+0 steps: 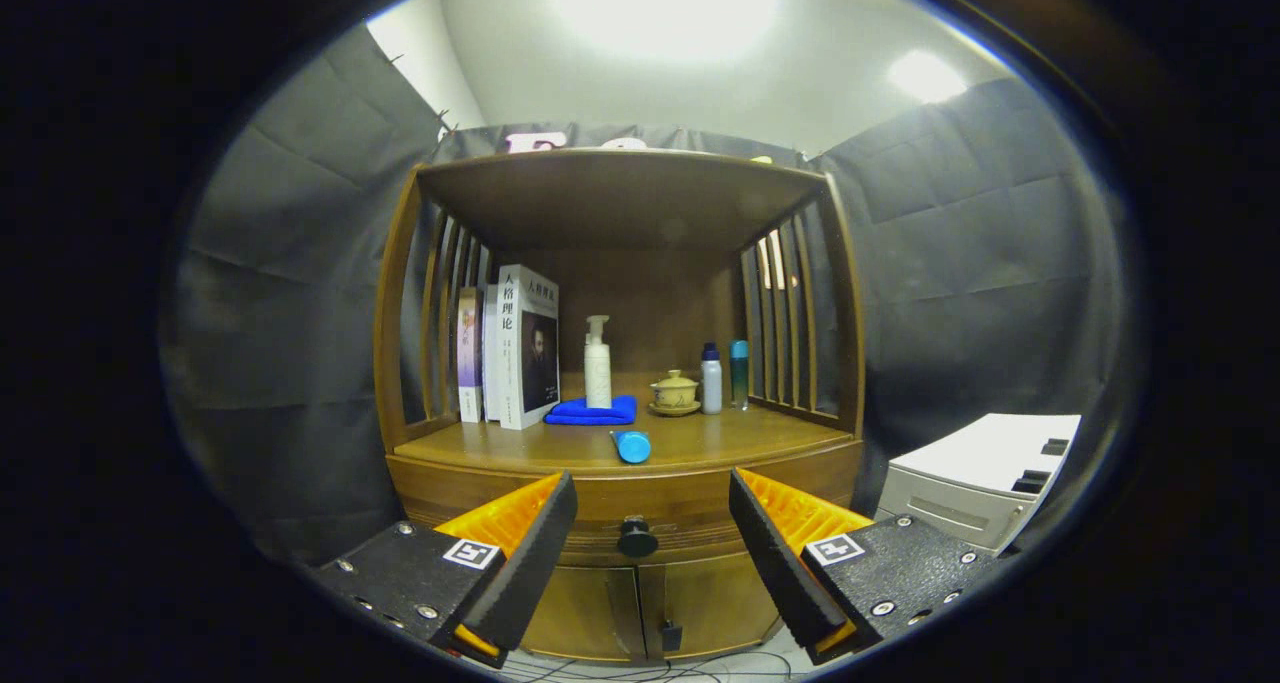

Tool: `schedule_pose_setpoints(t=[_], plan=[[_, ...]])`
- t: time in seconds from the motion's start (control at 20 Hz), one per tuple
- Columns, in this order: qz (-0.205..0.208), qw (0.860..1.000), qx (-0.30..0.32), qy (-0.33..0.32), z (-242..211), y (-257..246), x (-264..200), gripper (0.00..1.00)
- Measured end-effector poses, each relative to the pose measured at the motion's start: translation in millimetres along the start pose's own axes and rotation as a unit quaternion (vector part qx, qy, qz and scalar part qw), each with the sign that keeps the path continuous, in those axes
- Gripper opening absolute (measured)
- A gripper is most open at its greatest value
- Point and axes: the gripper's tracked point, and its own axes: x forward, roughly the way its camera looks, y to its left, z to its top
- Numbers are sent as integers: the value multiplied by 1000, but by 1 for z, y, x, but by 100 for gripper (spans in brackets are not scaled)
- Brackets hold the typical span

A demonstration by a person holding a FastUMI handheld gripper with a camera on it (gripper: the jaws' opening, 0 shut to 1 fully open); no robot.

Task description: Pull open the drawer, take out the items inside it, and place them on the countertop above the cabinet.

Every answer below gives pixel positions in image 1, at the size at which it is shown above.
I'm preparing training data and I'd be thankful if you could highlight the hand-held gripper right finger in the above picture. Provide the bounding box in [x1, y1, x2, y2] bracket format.
[728, 467, 1006, 666]

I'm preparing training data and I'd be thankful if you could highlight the blue folded cloth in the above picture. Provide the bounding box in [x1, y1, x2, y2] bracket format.
[543, 394, 639, 427]

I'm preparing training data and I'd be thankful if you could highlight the thin white book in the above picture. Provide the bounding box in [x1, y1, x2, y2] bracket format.
[482, 283, 503, 423]

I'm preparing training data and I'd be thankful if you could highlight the small ceiling light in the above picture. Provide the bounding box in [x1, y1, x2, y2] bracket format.
[888, 49, 969, 104]

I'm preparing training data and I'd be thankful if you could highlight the white portrait cover book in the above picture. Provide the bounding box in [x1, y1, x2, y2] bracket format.
[496, 264, 561, 431]

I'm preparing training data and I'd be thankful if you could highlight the white plastic drawer unit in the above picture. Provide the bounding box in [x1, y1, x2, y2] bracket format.
[875, 413, 1083, 554]

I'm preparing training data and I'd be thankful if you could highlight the wooden countertop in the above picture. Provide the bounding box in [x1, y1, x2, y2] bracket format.
[393, 403, 861, 476]

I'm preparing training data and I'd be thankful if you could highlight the wooden drawer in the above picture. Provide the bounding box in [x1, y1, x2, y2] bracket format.
[385, 438, 866, 569]

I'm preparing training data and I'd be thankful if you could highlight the beige lidded tea cup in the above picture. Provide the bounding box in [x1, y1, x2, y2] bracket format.
[651, 369, 700, 408]

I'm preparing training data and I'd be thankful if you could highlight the wooden cabinet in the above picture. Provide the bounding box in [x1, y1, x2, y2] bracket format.
[372, 147, 867, 662]

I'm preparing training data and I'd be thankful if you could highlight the purple spine book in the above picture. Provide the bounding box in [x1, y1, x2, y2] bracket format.
[457, 286, 485, 424]

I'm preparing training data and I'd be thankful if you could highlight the black floor cable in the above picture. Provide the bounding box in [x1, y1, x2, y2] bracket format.
[500, 648, 801, 683]

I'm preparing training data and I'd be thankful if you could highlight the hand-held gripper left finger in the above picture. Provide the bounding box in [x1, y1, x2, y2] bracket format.
[310, 470, 579, 669]

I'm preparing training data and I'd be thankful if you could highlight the white pump bottle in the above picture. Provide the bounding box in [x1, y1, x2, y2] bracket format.
[584, 315, 613, 410]

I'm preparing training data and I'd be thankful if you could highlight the large ceiling light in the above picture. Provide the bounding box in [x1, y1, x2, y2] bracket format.
[548, 0, 783, 64]

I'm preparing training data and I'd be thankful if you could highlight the black drawer knob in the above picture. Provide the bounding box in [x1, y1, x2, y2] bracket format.
[617, 515, 660, 560]

